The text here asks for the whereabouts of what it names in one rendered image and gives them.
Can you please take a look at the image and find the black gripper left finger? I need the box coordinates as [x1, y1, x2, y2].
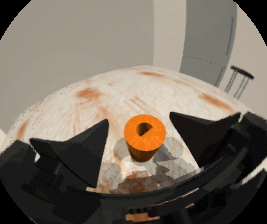
[28, 119, 109, 189]

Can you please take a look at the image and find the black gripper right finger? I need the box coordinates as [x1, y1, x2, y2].
[169, 112, 241, 169]

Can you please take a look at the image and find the orange cone-shaped knob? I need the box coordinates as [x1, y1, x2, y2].
[125, 115, 166, 163]

